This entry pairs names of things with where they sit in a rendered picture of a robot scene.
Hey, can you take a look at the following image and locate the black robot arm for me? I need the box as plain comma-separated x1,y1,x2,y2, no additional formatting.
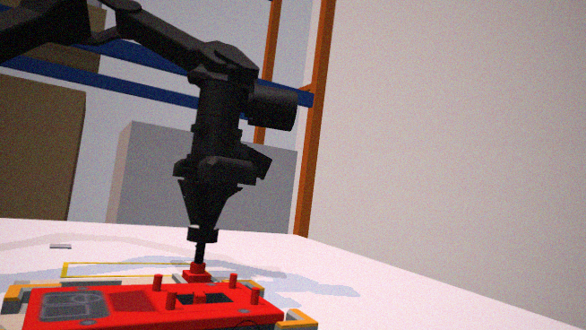
0,0,298,180

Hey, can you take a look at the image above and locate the grey and white wheel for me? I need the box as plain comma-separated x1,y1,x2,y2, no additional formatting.
186,225,220,243

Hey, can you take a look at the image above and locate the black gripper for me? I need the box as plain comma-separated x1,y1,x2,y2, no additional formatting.
172,115,257,238

